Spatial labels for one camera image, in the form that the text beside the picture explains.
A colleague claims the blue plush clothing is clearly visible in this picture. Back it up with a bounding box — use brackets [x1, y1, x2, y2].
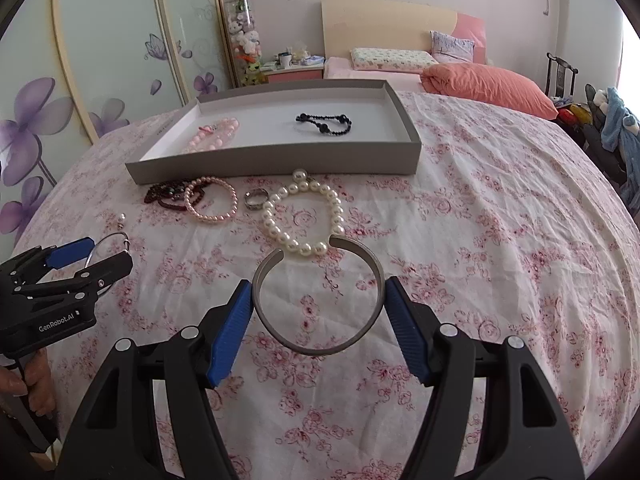
[601, 87, 639, 164]

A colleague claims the lilac patterned pillow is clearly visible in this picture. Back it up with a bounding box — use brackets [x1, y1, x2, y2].
[430, 30, 475, 63]

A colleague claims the floral white pillow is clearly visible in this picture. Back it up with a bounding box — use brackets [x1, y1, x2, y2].
[350, 47, 437, 74]

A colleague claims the pink floral tablecloth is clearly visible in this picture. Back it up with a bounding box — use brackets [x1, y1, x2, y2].
[17, 92, 639, 479]

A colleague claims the black wooden chair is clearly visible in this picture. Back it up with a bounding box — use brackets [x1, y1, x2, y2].
[544, 52, 579, 100]

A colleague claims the dark red bead necklace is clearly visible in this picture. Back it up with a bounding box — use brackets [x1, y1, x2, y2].
[143, 181, 212, 212]

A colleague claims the plush toy display tube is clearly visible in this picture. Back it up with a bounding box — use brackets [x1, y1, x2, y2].
[224, 0, 265, 87]

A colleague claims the white pearl bracelet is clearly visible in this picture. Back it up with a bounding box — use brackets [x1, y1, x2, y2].
[260, 168, 347, 260]

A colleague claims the pink bedside table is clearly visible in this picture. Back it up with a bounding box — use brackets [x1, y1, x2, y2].
[262, 62, 324, 84]

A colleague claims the pink bead necklace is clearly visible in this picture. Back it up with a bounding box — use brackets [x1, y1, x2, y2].
[181, 116, 241, 154]

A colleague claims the black bead bracelet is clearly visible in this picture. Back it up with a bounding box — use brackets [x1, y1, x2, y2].
[294, 112, 354, 137]

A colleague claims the orange folded quilt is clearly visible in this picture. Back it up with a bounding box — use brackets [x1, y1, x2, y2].
[421, 63, 558, 120]

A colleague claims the pink pearl bracelet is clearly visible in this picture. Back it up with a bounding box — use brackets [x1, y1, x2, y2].
[183, 175, 240, 224]

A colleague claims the left hand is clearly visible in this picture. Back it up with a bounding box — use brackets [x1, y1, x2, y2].
[0, 349, 56, 416]

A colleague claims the thin silver bangle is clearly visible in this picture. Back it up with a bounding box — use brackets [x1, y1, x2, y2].
[84, 231, 130, 268]

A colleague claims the grey metal cuff bangle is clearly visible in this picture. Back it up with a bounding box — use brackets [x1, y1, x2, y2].
[252, 235, 384, 358]

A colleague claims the floral sliding wardrobe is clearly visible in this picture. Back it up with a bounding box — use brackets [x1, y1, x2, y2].
[1, 0, 232, 256]

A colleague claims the grey cardboard tray box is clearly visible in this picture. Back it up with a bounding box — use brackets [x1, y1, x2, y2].
[126, 79, 422, 185]

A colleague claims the white mug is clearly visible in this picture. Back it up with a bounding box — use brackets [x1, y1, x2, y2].
[279, 53, 293, 70]

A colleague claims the bed with cream headboard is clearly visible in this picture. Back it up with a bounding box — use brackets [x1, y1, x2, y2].
[321, 0, 487, 78]

